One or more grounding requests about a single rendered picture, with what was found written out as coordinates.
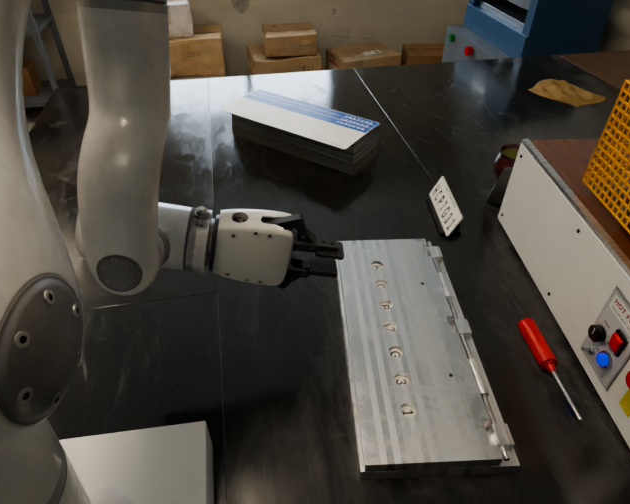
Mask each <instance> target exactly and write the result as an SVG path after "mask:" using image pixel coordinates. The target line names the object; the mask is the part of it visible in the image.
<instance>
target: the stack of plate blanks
mask: <svg viewBox="0 0 630 504"><path fill-rule="evenodd" d="M256 92H259V93H263V94H266V95H270V96H273V97H277V98H280V99H284V100H287V101H291V102H294V103H298V104H301V105H305V106H308V107H312V108H315V109H319V110H322V111H326V112H329V113H333V114H336V115H340V116H343V117H347V118H350V119H354V120H357V121H361V122H364V123H368V124H371V125H375V128H373V129H372V130H371V131H369V132H368V133H367V134H366V135H364V136H363V137H362V138H360V139H359V140H358V141H357V142H355V143H354V144H353V145H351V146H350V147H348V148H347V149H345V150H343V149H340V148H337V147H334V146H331V145H328V144H325V143H321V142H318V141H315V140H312V139H309V138H306V137H303V136H300V135H296V134H293V133H290V132H287V131H284V130H281V129H278V128H275V127H271V126H268V125H265V124H262V123H259V122H256V121H253V120H250V119H247V118H243V117H240V116H237V115H234V114H231V115H232V131H233V134H234V135H237V136H239V137H242V138H245V139H248V140H251V141H254V142H257V143H260V144H263V145H266V146H268V147H271V148H274V149H277V150H280V151H283V152H286V153H289V154H292V155H295V156H297V157H300V158H303V159H306V160H309V161H312V162H315V163H318V164H321V165H324V166H326V167H329V168H332V169H335V170H338V171H341V172H344V173H347V174H350V175H354V174H355V173H356V172H357V171H358V170H360V169H361V168H362V167H363V166H364V165H365V164H367V163H368V162H369V161H370V160H371V159H372V158H374V157H375V156H376V155H377V151H378V139H379V127H380V123H378V122H375V121H371V120H368V119H364V118H361V117H357V116H353V115H350V114H346V113H343V112H339V111H336V110H332V109H329V108H325V107H321V106H318V105H314V104H311V103H307V102H304V101H300V100H297V99H293V98H289V97H286V96H282V95H279V94H275V93H272V92H268V91H265V90H261V89H258V90H256Z"/></svg>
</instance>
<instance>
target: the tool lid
mask: <svg viewBox="0 0 630 504"><path fill-rule="evenodd" d="M337 242H341V243H342V244H343V249H344V259H342V260H338V263H339V271H340V279H341V287H342V295H343V303H344V311H345V319H346V327H347V335H348V343H349V351H350V359H351V367H352V375H353V383H354V392H355V400H356V408H357V416H358V424H359V432H360V440H361V448H362V456H363V464H364V471H387V470H409V469H431V468H453V467H475V466H497V465H500V464H501V462H502V460H503V457H502V454H501V452H500V449H499V446H498V445H493V446H491V444H490V442H489V439H488V436H487V433H486V430H485V428H487V426H488V424H489V422H490V421H489V418H488V415H487V412H486V409H485V406H484V404H483V401H482V397H481V396H482V395H484V394H486V395H487V397H488V396H489V393H488V390H487V387H486V384H485V382H484V379H483V376H482V374H481V371H480V368H479V366H478V363H477V360H476V359H474V358H471V359H467V356H466V353H465V350H464V347H463V344H462V342H461V339H460V336H459V333H452V330H451V327H450V325H449V324H451V321H452V317H453V316H452V313H451V311H450V308H449V305H448V302H447V298H448V297H451V299H453V296H452V293H451V290H450V287H449V285H448V282H447V279H446V277H445V274H444V273H443V272H438V273H437V271H436V268H435V265H434V263H433V260H432V257H431V256H426V254H425V251H426V248H427V243H426V240H425V239H393V240H359V241H337ZM373 264H380V265H381V266H382V268H381V269H375V268H373V267H372V265H373ZM378 282H383V283H385V284H386V285H387V286H386V287H385V288H379V287H377V286H376V285H375V284H376V283H378ZM382 302H387V303H389V304H390V305H391V306H392V307H391V308H389V309H383V308H381V307H380V305H379V304H380V303H382ZM387 324H391V325H394V326H395V327H396V328H397V330H396V331H394V332H388V331H386V330H385V329H384V326H385V325H387ZM394 348H395V349H399V350H400V351H401V352H402V354H403V355H402V356H401V357H393V356H391V355H390V354H389V350H391V349H394ZM399 375H402V376H405V377H406V378H407V379H408V380H409V383H408V384H407V385H404V386H402V385H399V384H397V383H396V382H395V380H394V378H395V377H396V376H399ZM405 405H409V406H411V407H413V408H414V409H415V411H416V415H415V416H413V417H406V416H404V415H403V414H402V412H401V407H403V406H405Z"/></svg>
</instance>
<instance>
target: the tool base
mask: <svg viewBox="0 0 630 504"><path fill-rule="evenodd" d="M427 245H428V247H427V248H426V251H425V254H426V256H431V257H432V260H433V263H434V265H435V268H436V271H437V273H438V272H443V273H444V274H445V277H446V279H447V282H448V285H449V287H450V290H451V293H452V296H453V299H451V297H448V298H447V302H448V305H449V308H450V311H451V313H452V316H453V317H452V321H451V324H449V325H450V327H451V330H452V333H459V336H460V339H461V342H462V344H463V347H464V350H465V353H466V356H467V359H471V358H474V359H476V360H477V363H478V366H479V368H480V371H481V374H482V376H483V379H484V382H485V384H486V387H487V390H488V393H489V396H488V397H487V395H486V394H484V395H482V396H481V397H482V401H483V404H484V406H485V409H486V412H487V415H488V418H489V421H490V422H489V424H488V426H487V428H485V430H486V433H487V436H488V439H489V442H490V444H491V446H493V445H498V446H499V449H500V452H501V454H502V457H503V460H502V462H501V464H500V465H497V466H476V467H453V468H431V469H409V470H394V471H391V470H387V471H364V464H363V456H362V448H361V440H360V432H359V424H358V416H357V408H356V400H355V392H354V383H353V375H352V367H351V359H350V351H349V343H348V335H347V327H346V319H345V311H344V303H343V295H342V287H341V279H340V271H339V263H338V260H337V259H334V260H335V261H336V263H337V271H338V275H337V277H336V280H337V289H338V298H339V306H340V315H341V324H342V333H343V341H344V350H345V359H346V367H347V376H348V385H349V394H350V402H351V411H352V420H353V428H354V437H355V446H356V454H357V463H358V472H359V479H360V480H365V479H386V478H408V477H429V476H451V475H473V474H494V473H516V472H517V470H518V469H519V467H520V464H519V461H518V458H517V456H516V453H515V450H514V448H513V447H514V445H515V443H514V441H513V438H512V436H511V433H510V430H509V428H508V425H507V424H504V421H503V419H502V416H501V413H500V411H499V408H498V405H497V403H496V400H495V398H494V395H493V392H492V390H491V387H490V384H489V382H488V379H487V376H486V374H485V371H484V369H483V366H482V363H481V361H480V358H479V355H478V353H477V350H476V347H475V345H474V342H473V339H472V337H471V335H472V331H471V329H470V326H469V323H468V321H467V319H465V318H464V316H463V313H462V310H461V308H460V305H459V302H458V300H457V297H456V295H455V292H454V289H453V287H452V284H451V281H450V279H449V276H448V273H447V271H446V268H445V266H444V263H443V260H442V258H443V255H442V253H441V250H440V248H439V247H437V246H433V247H432V244H431V242H430V241H428V242H427Z"/></svg>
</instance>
